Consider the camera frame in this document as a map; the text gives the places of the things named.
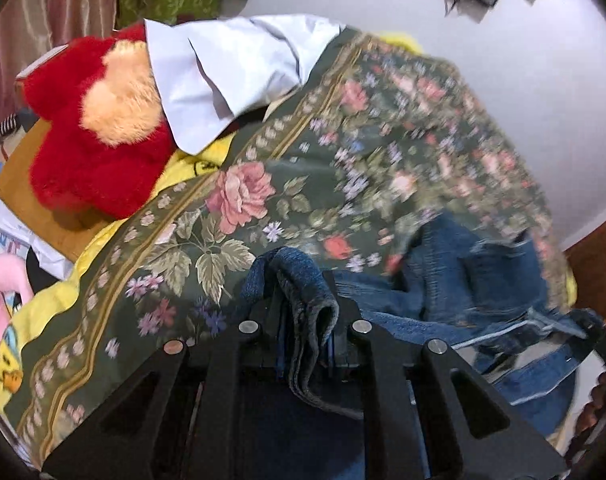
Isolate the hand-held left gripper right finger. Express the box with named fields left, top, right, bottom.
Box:
left=325, top=270, right=569, bottom=480

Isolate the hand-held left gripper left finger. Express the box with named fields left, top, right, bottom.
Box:
left=42, top=300, right=285, bottom=480

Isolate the blue denim jacket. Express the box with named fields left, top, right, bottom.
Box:
left=240, top=210, right=604, bottom=480

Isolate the green floral blanket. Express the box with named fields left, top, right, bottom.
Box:
left=3, top=27, right=576, bottom=466

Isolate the red plush toy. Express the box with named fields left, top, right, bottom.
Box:
left=23, top=25, right=176, bottom=220

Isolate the pink plush item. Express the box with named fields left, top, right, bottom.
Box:
left=0, top=254, right=34, bottom=351

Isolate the stack of magazines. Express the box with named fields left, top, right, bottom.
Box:
left=0, top=175, right=68, bottom=281

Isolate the light blue pillow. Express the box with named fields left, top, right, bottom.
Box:
left=144, top=14, right=346, bottom=156

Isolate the green patterned box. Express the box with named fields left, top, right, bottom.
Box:
left=114, top=0, right=221, bottom=31

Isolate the pink striped curtain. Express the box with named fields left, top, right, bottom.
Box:
left=0, top=0, right=118, bottom=136

